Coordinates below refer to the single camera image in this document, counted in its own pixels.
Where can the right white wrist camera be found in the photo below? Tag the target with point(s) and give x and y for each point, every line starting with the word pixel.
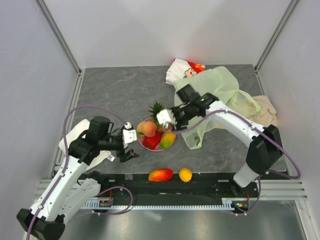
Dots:
pixel 166 118

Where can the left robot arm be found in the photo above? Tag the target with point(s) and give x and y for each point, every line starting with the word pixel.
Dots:
pixel 85 146

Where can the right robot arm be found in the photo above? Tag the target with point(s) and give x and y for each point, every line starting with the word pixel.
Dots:
pixel 264 143

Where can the white red cartoon bag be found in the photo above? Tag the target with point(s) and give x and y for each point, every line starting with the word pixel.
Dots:
pixel 181 69

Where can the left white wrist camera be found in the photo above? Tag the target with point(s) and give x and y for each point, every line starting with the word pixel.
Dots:
pixel 129 134

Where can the fake peach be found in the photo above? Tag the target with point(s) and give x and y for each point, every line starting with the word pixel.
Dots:
pixel 149 128

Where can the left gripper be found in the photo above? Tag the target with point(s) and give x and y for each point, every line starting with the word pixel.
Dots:
pixel 124 156

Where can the fake yellow pear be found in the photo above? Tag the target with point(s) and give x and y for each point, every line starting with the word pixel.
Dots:
pixel 139 129

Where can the beige crumpled cloth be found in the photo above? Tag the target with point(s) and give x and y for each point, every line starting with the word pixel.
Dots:
pixel 262 111

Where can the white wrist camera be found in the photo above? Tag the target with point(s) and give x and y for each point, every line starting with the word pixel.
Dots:
pixel 129 134
pixel 166 118

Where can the pink plate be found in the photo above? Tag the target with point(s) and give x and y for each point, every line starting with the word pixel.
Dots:
pixel 140 139

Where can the small yellow fake fruit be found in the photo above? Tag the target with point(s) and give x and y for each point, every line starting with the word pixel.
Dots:
pixel 185 174

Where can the fake pineapple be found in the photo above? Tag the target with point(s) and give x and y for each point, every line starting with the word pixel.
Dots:
pixel 154 110

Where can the slotted cable duct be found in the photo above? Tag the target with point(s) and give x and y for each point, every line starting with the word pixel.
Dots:
pixel 95 204

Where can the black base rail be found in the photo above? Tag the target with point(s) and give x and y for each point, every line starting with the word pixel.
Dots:
pixel 219 185

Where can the fake red bell pepper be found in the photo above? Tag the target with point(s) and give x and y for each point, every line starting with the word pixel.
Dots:
pixel 152 142

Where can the fake red orange mango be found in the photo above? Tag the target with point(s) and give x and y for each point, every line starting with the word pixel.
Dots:
pixel 161 175

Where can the white folded towel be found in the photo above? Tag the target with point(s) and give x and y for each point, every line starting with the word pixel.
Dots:
pixel 74 134

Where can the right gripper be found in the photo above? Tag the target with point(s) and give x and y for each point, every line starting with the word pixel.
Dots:
pixel 179 123

